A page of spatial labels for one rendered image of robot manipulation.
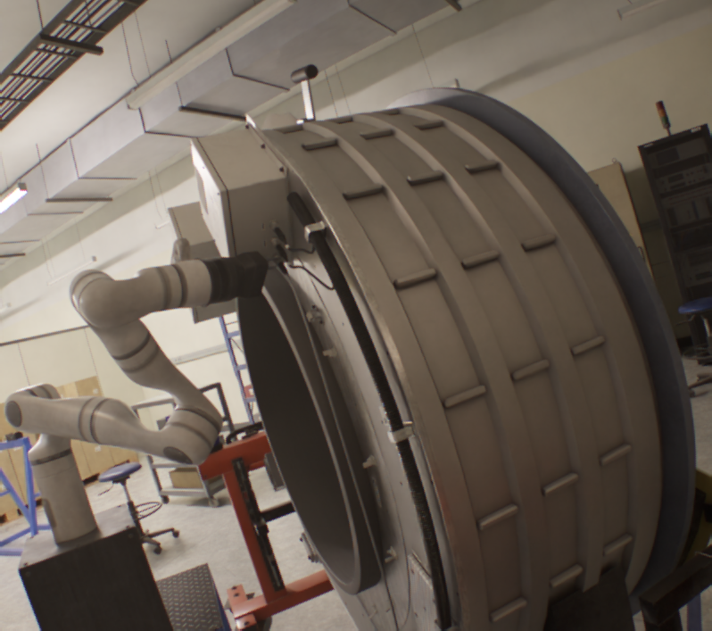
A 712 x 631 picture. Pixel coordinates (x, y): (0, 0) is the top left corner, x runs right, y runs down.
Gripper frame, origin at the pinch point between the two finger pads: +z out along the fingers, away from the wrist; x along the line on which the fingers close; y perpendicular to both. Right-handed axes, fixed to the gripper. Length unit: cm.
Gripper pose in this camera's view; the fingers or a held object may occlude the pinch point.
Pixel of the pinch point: (279, 262)
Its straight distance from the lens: 105.6
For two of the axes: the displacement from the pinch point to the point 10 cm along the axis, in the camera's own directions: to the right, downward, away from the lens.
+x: 3.1, -8.2, -4.8
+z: 7.1, -1.4, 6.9
